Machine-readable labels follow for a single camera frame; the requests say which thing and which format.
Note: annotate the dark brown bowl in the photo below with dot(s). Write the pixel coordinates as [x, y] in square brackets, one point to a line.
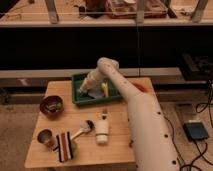
[51, 106]

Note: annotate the striped cloth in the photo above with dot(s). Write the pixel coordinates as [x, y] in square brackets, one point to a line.
[65, 151]

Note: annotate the wooden table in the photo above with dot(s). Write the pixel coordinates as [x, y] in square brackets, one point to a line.
[117, 151]

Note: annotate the green plastic tray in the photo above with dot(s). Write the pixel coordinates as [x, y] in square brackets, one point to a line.
[87, 99]

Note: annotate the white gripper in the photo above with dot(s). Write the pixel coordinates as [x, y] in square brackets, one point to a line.
[86, 85]

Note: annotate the white dish brush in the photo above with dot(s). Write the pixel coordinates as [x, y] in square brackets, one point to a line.
[85, 127]

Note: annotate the green sponge ball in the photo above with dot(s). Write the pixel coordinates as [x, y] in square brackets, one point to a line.
[74, 149]

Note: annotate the black pedal box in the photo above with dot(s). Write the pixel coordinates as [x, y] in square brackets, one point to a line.
[195, 131]

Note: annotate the orange bowl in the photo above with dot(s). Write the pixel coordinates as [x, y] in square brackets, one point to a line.
[140, 87]

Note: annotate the white bottle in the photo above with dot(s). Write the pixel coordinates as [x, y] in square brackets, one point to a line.
[102, 130]

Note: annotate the bunch of brown grapes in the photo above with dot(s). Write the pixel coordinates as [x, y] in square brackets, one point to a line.
[131, 143]

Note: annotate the metal cup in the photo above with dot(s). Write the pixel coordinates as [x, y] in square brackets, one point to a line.
[45, 137]

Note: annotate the background shelf bench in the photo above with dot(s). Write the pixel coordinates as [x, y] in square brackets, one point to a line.
[105, 13]

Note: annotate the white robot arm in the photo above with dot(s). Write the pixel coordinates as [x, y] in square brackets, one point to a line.
[152, 145]

